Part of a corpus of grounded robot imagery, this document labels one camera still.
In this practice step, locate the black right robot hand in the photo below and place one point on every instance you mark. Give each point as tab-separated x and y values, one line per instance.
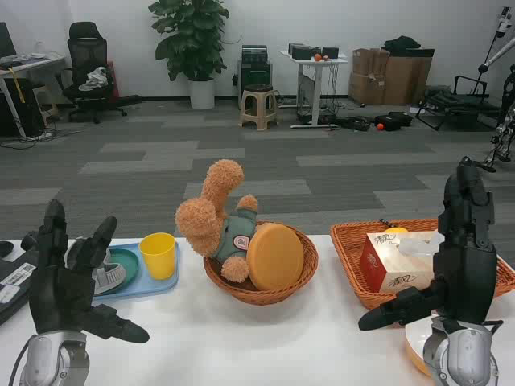
466	273

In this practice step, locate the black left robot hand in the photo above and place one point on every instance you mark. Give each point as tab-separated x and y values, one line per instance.
60	289

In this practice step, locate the flat black labelled device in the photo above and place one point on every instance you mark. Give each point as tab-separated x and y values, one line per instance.
16	281

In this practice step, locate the grey small shoe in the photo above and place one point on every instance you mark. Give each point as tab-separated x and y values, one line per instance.
106	277

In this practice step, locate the white tissue paper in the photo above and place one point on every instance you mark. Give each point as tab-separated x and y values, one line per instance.
418	246

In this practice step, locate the small black rounded object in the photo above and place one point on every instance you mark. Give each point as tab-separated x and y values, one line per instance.
5	248

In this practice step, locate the green round plate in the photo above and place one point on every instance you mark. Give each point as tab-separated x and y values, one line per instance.
126	261

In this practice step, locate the yellow round fruit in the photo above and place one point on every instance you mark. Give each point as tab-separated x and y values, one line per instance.
397	230

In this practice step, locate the red and beige tissue box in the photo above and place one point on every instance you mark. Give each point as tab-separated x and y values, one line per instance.
382	265

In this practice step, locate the light blue plastic tray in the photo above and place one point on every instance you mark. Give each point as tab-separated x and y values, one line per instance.
161	284

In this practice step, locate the yellow plastic cup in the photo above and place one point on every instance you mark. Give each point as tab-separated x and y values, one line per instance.
159	257

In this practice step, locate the rectangular wicker basket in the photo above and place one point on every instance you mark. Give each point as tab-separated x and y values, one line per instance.
350	257

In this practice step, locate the brown teddy bear plush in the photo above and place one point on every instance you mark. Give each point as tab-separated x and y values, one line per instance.
209	217

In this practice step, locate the black carrying case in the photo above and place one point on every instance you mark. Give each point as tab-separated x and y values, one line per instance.
394	120

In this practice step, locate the black computer tower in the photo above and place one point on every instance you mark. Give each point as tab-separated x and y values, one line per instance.
20	108

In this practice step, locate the round wicker basket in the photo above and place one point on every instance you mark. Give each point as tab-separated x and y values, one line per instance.
281	295

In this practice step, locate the orange round disc lid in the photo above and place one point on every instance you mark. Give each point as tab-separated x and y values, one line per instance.
277	257

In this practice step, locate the stacked cardboard boxes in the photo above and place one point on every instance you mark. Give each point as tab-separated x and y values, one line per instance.
398	80

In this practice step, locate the grey cloth on chair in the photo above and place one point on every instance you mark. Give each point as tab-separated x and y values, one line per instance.
94	80

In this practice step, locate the white office desk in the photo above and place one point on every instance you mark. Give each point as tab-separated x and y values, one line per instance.
36	63

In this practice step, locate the black bag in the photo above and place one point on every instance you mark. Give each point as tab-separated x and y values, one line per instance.
402	44

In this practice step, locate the black office chair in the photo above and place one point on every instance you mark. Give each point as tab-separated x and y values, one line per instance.
86	52

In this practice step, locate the white plant pot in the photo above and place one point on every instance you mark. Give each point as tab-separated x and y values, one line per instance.
202	94

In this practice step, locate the white standing desk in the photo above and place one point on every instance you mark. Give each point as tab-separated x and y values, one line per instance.
318	80

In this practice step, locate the black computer monitor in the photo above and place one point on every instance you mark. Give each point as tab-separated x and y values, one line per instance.
5	40

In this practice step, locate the small black box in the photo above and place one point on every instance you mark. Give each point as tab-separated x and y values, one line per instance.
330	52

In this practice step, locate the beige plastic stool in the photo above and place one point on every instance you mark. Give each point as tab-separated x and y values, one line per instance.
258	105

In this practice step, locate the large black box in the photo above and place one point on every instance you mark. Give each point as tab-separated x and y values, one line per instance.
303	51

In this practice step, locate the green leafy potted plant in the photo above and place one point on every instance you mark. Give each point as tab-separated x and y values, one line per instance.
189	36

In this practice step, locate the black equipment rack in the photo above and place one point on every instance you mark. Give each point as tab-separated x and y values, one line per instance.
254	68

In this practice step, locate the metal stand with camera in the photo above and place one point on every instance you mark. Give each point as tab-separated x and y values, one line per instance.
505	132

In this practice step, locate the black folding frame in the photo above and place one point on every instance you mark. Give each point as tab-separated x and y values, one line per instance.
458	105

